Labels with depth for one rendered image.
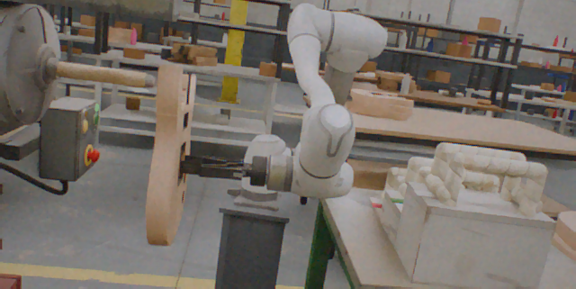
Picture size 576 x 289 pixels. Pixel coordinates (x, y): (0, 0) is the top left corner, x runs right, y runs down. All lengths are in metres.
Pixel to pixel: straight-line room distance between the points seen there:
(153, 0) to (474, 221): 0.75
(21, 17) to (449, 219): 0.93
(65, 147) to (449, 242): 0.98
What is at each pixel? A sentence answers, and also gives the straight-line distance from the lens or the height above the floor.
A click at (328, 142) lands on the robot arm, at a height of 1.19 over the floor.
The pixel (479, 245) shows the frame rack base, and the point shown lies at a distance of 1.03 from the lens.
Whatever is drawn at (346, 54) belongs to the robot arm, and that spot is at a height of 1.35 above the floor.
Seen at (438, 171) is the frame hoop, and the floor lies 1.15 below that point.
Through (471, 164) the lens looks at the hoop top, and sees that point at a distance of 0.97.
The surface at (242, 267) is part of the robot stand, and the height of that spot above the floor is 0.46.
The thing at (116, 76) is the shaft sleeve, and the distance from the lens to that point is 1.03.
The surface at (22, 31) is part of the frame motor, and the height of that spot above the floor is 1.33.
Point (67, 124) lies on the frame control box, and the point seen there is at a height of 1.08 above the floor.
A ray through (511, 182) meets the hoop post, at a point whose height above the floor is 1.15.
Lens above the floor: 1.41
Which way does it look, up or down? 12 degrees down
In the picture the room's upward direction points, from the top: 8 degrees clockwise
